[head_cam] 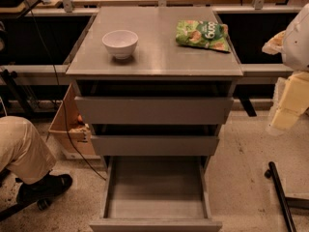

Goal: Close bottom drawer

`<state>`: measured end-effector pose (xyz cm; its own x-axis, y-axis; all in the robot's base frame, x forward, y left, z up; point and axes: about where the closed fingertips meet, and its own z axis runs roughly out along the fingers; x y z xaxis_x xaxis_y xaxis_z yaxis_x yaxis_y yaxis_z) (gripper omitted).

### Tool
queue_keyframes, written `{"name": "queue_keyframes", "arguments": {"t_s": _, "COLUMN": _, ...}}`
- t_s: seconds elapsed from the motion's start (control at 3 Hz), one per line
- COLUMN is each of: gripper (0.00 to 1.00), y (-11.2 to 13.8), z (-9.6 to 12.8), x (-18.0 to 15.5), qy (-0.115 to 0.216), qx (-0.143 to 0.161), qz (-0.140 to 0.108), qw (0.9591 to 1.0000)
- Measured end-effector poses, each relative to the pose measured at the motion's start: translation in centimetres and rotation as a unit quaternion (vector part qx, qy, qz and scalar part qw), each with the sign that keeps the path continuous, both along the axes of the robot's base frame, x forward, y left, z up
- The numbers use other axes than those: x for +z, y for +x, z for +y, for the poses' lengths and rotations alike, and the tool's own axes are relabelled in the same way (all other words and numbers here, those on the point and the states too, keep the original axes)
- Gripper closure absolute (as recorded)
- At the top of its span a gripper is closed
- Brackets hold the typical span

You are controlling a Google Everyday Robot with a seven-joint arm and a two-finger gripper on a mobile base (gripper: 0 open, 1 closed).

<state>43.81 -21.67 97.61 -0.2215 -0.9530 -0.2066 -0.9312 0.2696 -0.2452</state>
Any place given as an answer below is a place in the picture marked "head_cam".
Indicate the cardboard box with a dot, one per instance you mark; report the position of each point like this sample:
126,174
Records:
68,129

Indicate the green chip bag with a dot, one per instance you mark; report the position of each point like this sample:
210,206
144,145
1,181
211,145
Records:
203,34

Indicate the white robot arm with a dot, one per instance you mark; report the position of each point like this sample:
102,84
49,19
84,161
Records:
293,43

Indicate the grey drawer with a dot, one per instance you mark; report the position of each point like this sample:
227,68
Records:
157,102
155,194
155,140

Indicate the grey drawer cabinet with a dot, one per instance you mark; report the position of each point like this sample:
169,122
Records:
157,55

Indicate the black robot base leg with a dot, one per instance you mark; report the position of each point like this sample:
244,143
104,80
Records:
286,203

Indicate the grey top drawer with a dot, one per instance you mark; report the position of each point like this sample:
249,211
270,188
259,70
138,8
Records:
157,102

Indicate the beige trouser leg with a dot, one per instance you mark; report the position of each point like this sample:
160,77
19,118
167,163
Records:
23,151

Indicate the black chair base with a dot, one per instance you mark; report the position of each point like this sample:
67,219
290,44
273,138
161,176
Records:
42,204

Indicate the grey bottom drawer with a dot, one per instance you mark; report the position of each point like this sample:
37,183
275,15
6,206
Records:
155,194

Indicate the black shoe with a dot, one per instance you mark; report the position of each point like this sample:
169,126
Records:
48,187

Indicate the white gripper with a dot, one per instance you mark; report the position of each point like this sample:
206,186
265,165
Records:
296,47

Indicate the white ceramic bowl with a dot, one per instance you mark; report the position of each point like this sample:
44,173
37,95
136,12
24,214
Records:
120,43

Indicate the grey middle drawer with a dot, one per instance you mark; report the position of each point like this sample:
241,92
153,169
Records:
155,140

